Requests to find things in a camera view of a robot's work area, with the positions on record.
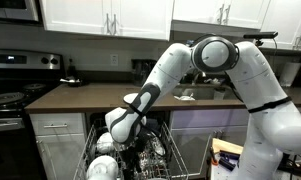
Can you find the white bowl in rack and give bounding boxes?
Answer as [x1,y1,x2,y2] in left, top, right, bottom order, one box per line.
[97,132,114,154]

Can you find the white plate on counter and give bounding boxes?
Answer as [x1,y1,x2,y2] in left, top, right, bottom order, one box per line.
[123,93,138,104]

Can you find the white plate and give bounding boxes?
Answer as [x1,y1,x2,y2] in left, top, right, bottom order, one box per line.
[123,93,138,104]
[86,155,119,180]

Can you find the microwave oven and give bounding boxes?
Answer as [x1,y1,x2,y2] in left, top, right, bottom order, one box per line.
[0,0,39,22]

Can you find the wire dishwasher rack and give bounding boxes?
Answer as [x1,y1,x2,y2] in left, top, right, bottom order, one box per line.
[73,122,189,180]

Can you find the white drawer cabinet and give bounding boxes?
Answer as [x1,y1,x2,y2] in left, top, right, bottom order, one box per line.
[30,113,86,180]

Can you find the wall power outlet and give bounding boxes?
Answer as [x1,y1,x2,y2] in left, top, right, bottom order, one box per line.
[110,54,119,66]

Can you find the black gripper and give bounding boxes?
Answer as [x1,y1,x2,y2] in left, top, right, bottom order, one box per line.
[119,147,142,180]

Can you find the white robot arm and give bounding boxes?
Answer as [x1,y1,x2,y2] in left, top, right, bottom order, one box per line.
[105,36,301,180]

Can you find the kitchen sink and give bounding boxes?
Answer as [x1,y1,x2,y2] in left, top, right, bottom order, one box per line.
[172,84,236,100]

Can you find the wooden board with tools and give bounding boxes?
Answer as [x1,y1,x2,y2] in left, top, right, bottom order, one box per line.
[207,138,243,180]

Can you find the stainless steel stove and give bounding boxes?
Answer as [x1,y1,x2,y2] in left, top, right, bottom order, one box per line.
[0,49,65,180]

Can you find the white upper cabinets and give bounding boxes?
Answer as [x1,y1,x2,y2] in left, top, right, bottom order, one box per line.
[39,0,301,47]

